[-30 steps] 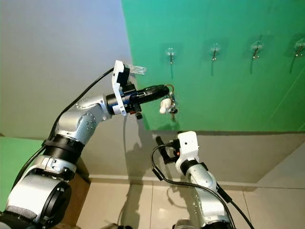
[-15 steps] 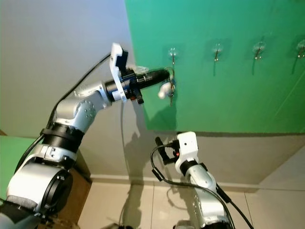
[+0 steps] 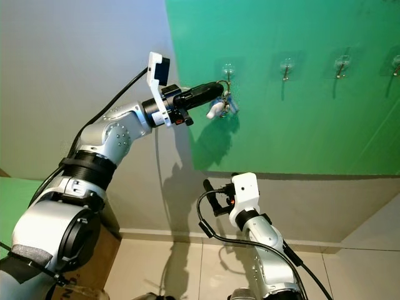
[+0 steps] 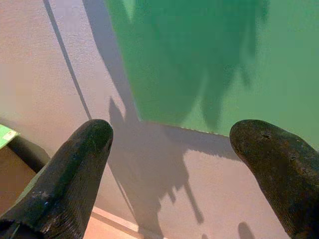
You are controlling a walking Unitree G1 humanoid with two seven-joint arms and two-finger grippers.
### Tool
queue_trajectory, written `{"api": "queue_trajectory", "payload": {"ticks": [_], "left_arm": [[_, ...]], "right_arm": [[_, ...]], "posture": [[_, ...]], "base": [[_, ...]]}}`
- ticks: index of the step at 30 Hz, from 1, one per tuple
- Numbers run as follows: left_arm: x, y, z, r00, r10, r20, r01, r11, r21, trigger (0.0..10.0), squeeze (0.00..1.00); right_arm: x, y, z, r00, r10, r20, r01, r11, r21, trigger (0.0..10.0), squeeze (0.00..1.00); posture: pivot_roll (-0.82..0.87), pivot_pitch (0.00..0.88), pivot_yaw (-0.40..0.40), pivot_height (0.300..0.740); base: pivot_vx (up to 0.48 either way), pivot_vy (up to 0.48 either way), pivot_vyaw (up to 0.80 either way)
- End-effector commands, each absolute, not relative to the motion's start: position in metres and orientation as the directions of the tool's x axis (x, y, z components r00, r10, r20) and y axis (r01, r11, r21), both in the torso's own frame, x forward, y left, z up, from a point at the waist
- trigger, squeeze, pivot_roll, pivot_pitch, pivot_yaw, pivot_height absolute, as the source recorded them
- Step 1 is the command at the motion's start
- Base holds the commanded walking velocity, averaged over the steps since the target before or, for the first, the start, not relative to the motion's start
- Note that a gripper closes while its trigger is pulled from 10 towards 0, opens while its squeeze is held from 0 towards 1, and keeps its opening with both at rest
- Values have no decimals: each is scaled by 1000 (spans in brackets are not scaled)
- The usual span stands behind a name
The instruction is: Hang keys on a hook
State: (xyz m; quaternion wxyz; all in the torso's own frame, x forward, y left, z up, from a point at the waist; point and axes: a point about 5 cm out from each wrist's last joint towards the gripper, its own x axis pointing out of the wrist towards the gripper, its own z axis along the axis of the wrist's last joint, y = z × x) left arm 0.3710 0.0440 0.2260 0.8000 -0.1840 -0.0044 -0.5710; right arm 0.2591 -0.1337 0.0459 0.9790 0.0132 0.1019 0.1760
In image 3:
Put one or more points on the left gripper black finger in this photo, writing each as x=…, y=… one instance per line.
x=201, y=95

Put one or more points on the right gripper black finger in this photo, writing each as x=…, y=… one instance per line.
x=235, y=177
x=210, y=195

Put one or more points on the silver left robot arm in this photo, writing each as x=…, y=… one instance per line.
x=112, y=134

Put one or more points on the clear suction hook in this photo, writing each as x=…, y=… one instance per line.
x=342, y=64
x=395, y=62
x=227, y=66
x=286, y=65

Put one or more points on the robot's grey right leg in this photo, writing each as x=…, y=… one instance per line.
x=242, y=295

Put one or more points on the robot's grey leg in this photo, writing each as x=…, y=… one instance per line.
x=242, y=295
x=150, y=297

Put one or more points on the robot's grey left leg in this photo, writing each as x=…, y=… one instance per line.
x=150, y=297

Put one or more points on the brown cardboard box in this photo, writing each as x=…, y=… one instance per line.
x=100, y=262

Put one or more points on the green table board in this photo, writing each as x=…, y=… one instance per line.
x=15, y=206

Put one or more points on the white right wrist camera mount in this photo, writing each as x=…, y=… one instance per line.
x=245, y=190

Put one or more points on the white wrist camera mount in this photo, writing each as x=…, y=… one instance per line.
x=245, y=190
x=153, y=67

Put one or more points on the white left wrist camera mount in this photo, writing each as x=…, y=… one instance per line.
x=153, y=67

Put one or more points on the green wall board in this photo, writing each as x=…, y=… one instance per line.
x=287, y=125

